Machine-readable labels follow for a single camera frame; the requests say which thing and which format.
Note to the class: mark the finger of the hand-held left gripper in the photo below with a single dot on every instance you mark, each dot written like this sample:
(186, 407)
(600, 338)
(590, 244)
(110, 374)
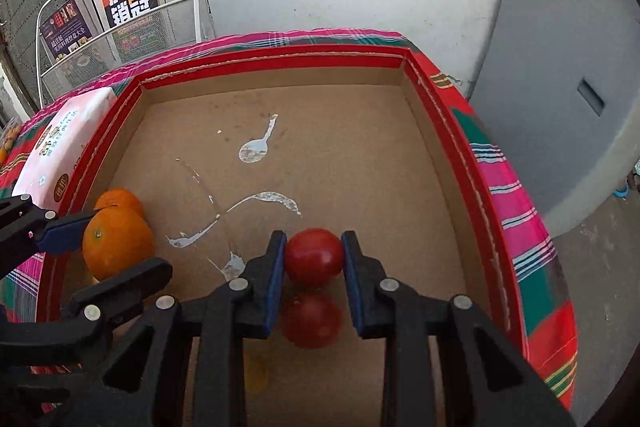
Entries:
(125, 289)
(62, 229)

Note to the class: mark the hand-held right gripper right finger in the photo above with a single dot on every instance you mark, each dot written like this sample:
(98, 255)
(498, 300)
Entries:
(352, 287)

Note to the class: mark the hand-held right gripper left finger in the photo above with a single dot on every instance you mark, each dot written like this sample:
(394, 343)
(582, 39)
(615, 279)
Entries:
(274, 287)

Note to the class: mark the small orange tangerine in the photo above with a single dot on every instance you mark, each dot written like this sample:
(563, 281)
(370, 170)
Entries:
(120, 249)

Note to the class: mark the red tomato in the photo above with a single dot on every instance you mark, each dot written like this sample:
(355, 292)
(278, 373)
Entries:
(314, 258)
(311, 321)

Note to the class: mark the dark orange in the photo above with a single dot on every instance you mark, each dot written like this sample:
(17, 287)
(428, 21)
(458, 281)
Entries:
(120, 202)

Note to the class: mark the red cardboard box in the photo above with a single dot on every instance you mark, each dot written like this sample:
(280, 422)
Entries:
(350, 142)

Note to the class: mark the white pink tissue pack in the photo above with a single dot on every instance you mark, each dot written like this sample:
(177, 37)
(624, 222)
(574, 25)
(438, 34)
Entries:
(65, 147)

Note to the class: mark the plaid tablecloth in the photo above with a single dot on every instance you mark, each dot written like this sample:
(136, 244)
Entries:
(520, 207)

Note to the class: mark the dark cookbook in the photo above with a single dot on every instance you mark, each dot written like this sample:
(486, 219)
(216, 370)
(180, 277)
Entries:
(67, 34)

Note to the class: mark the red and black book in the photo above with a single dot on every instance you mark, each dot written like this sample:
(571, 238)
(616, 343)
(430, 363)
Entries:
(132, 7)

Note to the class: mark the blue slipper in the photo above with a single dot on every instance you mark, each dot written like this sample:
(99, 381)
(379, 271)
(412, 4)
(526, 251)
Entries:
(622, 193)

